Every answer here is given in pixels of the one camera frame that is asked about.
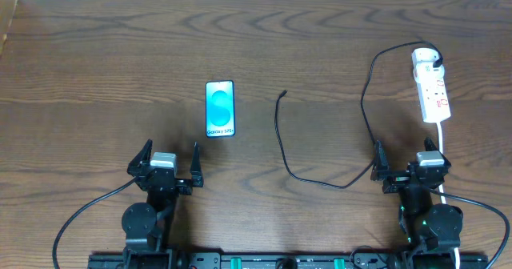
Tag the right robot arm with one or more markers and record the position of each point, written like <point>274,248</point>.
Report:
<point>433,230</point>

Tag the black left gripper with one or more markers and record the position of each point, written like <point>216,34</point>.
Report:
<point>165,179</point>

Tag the blue Samsung Galaxy smartphone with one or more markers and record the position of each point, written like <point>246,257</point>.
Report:
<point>220,109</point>

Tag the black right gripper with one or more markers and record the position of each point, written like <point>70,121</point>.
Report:
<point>410,174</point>

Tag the white power strip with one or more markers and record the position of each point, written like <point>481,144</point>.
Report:
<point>432,93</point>

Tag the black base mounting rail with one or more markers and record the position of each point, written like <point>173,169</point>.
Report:
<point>214,260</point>

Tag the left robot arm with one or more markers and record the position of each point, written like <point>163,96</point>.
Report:
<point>147,225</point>

